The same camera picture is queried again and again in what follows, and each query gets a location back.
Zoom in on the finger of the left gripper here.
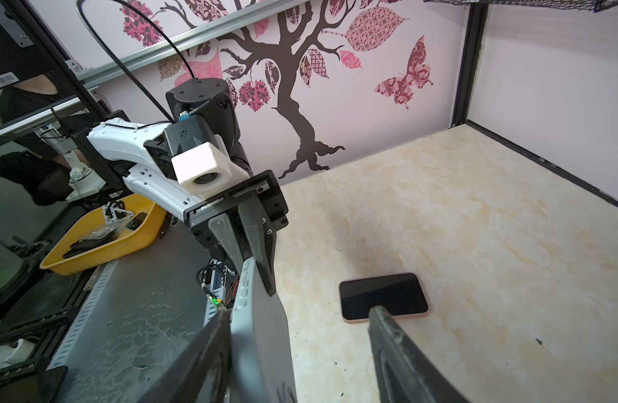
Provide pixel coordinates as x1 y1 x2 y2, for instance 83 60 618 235
238 198 276 297
208 213 249 275

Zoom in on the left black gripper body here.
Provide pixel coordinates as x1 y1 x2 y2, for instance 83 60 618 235
182 170 290 250

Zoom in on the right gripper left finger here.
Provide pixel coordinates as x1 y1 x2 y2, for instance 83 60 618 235
139 308 231 402

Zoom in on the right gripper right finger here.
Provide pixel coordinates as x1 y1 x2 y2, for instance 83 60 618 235
369 306 467 402

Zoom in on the white phone case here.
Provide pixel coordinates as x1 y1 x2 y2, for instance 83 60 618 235
230 258 297 402

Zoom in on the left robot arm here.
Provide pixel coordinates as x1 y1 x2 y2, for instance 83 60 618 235
85 78 288 296

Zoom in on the phone in pink case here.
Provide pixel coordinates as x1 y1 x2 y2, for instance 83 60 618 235
339 273 431 323

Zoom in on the yellow plastic tray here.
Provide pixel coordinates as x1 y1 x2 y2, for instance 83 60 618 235
40 194 166 276

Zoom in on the white slotted cable duct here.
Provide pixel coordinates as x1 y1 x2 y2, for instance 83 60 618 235
46 260 119 371

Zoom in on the left aluminium rail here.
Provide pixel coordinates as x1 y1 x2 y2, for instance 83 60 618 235
77 0 302 88

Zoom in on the left thin black cable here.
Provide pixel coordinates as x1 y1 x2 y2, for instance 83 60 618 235
76 0 196 124

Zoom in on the black wire basket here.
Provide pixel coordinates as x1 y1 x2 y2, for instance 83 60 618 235
426 0 618 13

